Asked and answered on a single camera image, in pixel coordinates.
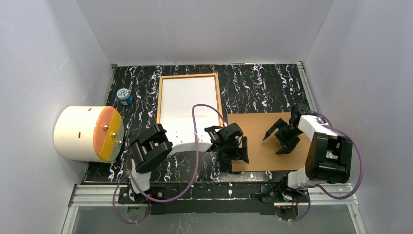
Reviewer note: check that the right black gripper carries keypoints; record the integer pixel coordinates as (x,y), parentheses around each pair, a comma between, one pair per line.
(287,135)

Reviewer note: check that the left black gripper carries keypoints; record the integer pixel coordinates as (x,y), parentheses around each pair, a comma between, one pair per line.
(232,148)

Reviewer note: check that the brown cardboard backing board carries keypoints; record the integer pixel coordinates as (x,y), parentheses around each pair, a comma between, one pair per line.
(262,153)

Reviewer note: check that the printed photo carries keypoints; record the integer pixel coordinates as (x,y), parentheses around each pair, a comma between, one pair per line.
(187,103)

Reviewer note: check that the brown wooden photo frame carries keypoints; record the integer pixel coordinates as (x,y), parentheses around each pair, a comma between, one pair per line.
(158,97)

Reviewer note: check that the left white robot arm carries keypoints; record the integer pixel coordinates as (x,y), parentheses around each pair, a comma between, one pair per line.
(152,146)

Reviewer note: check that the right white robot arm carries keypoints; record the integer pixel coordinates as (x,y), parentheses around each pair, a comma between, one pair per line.
(329,156)

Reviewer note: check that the small blue white jar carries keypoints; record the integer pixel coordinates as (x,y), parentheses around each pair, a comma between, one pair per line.
(124,96)

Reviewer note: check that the white cylinder with coloured lid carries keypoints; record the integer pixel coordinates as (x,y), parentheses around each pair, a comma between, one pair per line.
(89,133)

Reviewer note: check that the aluminium rail base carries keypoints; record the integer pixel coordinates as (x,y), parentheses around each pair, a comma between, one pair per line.
(209,208)

